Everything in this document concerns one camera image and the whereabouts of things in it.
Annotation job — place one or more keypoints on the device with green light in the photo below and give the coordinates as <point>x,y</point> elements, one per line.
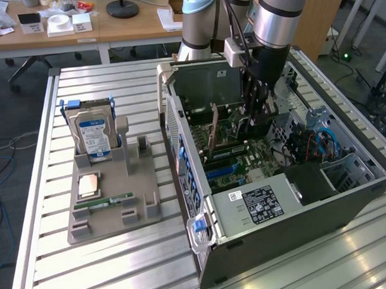
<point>346,56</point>

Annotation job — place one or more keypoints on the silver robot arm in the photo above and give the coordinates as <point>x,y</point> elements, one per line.
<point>277,18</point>

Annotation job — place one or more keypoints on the graphics card with metal bracket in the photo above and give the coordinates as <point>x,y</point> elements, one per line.
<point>214,124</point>

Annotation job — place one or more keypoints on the brown cardboard box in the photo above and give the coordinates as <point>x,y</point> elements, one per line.
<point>175,2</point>

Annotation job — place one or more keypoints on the small tape roll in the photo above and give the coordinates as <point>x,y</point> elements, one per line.
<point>45,1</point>

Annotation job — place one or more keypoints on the long black expansion slot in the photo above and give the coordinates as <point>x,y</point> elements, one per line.
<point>217,164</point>

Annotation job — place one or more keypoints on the wooden cabinet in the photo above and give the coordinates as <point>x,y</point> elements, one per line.
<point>322,19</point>

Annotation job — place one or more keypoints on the white socket box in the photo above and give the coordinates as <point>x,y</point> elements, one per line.
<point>330,41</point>

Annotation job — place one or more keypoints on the black PC case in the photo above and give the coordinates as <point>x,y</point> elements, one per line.
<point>279,243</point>

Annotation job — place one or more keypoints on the white paper stack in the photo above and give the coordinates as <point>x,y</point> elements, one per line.
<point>168,21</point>

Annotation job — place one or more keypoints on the silver chipset heatsink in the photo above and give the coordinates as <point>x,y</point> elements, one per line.
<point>257,174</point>

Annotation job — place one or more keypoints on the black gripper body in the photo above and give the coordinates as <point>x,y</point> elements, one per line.
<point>271,65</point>

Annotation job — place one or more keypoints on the grey power supply unit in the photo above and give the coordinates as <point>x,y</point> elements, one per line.
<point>233,219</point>

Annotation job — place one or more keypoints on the white paper card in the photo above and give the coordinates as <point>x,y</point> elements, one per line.
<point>2,31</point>

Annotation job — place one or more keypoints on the grey parts rack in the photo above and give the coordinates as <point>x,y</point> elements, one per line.
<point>118,182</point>

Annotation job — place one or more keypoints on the white table frame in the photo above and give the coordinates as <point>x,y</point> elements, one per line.
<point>370,18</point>

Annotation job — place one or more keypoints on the white cardboard box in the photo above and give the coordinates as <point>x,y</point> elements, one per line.
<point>81,23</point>

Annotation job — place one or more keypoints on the flat white box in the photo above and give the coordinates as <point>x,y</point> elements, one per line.
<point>60,31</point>

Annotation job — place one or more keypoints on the grey cup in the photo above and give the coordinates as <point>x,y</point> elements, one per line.
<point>31,1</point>

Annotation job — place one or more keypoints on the green motherboard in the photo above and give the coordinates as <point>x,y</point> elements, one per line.
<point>253,155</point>

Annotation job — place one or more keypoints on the black lamp base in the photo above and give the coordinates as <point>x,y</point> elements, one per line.
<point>122,9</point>

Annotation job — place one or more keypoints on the green RAM stick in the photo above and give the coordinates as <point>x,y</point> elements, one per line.
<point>103,202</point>
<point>231,152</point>

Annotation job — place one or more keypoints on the silver disk bay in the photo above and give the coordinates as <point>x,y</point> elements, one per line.
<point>290,122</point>

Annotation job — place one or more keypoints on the wooden desk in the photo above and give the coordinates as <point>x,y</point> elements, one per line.
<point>128,26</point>
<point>18,41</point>

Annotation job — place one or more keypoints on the silver drive bracket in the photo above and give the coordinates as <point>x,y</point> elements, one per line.
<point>355,164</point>

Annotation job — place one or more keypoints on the black chair base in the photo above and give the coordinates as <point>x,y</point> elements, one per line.
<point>28,66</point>

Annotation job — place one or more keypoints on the red object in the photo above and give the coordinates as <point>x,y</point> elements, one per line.
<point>84,6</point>

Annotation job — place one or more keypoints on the CPU chip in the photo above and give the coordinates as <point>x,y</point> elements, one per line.
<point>88,185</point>

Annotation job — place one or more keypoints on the blue expansion slot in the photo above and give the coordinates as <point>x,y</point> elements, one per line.
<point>222,171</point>

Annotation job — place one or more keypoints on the white box with black top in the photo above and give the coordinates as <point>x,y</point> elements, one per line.
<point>30,23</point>

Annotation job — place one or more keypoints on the hard disk in blue caddy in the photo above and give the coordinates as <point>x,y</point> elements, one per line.
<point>91,132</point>

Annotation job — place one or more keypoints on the large white tape roll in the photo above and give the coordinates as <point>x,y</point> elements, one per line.
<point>58,20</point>

